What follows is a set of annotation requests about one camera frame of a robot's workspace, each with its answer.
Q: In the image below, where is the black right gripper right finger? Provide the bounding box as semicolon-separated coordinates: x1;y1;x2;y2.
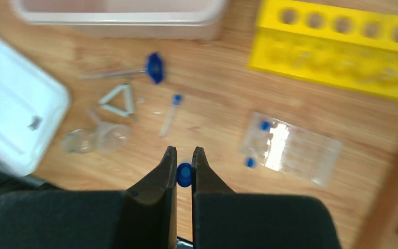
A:
192;147;341;248

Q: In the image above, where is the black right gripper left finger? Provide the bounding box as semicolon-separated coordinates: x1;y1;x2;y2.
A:
0;146;177;248

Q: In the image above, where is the blue-capped tube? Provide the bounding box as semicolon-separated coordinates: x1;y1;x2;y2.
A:
244;157;257;169
259;120;279;133
159;94;183;137
176;158;192;188

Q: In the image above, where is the small glass beaker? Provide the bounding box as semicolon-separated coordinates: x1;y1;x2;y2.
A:
62;129;96;154

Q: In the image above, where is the white clay triangle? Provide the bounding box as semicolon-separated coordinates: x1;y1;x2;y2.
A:
98;84;136;118

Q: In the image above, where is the syringe with blue base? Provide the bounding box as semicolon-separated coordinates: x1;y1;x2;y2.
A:
80;52;166;85

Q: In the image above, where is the clear plastic funnel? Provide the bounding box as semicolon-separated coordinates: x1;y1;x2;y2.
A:
87;107;130;153

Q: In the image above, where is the clear well plate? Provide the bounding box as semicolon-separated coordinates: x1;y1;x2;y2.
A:
240;112;343;187

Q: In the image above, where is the white bin lid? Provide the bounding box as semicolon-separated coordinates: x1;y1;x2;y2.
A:
0;39;70;176

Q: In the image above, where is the pink plastic bin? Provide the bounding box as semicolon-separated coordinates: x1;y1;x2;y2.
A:
11;1;229;40

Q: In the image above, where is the yellow test tube rack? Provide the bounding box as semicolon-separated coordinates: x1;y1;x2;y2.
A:
248;1;398;100

